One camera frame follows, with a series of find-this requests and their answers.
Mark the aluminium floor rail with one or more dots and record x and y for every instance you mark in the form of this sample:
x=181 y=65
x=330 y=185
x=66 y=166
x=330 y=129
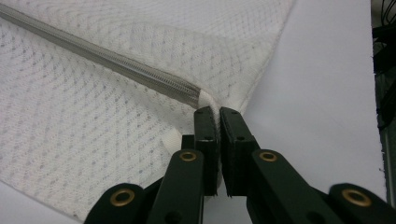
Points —
x=389 y=161

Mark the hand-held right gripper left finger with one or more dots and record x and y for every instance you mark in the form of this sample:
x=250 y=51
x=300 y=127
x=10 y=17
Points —
x=207 y=140

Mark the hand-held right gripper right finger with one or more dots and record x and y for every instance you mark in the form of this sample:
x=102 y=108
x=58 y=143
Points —
x=236 y=146

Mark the white mesh laundry bag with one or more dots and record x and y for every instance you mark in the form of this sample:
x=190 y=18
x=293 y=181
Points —
x=93 y=102

